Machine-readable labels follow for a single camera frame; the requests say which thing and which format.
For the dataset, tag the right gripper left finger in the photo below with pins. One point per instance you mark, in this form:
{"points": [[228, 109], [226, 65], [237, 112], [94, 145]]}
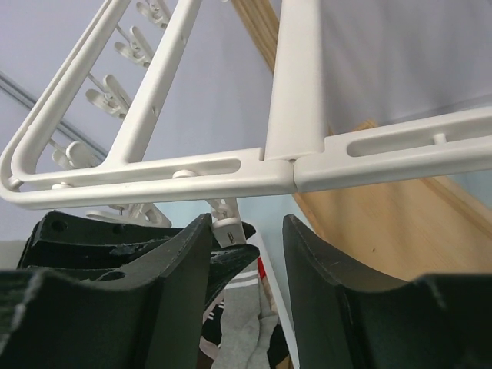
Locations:
{"points": [[144, 314]]}

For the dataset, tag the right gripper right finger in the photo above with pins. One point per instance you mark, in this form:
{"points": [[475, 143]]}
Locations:
{"points": [[348, 315]]}

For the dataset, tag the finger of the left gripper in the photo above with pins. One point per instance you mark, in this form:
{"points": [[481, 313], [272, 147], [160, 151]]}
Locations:
{"points": [[66, 241], [225, 264]]}

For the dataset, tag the grey socks pair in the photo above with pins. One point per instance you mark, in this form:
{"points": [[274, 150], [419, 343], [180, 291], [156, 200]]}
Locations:
{"points": [[246, 323]]}

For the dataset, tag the white corner clip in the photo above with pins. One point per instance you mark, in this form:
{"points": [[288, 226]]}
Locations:
{"points": [[143, 214]]}

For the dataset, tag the red sock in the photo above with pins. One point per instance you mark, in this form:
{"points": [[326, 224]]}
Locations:
{"points": [[261, 269]]}

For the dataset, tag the wooden drying rack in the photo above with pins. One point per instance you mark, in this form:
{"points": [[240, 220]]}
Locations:
{"points": [[386, 62]]}

